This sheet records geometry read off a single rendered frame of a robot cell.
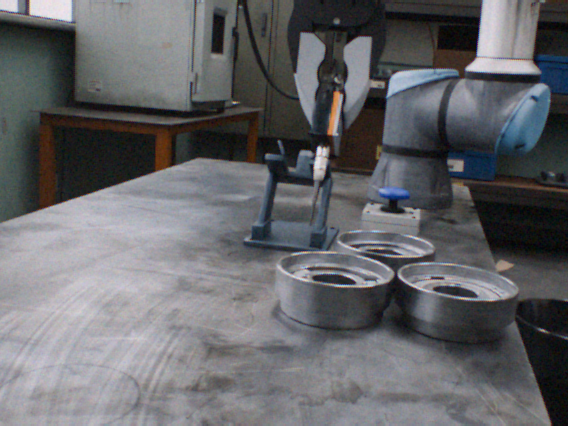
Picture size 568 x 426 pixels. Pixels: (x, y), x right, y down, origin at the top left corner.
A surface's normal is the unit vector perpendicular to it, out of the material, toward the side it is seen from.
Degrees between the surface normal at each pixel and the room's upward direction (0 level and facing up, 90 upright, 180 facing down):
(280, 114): 90
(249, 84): 90
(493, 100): 93
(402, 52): 90
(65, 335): 0
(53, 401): 0
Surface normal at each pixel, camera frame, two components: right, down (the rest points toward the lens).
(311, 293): -0.43, 0.15
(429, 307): -0.62, 0.11
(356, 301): 0.29, 0.22
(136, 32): -0.22, 0.18
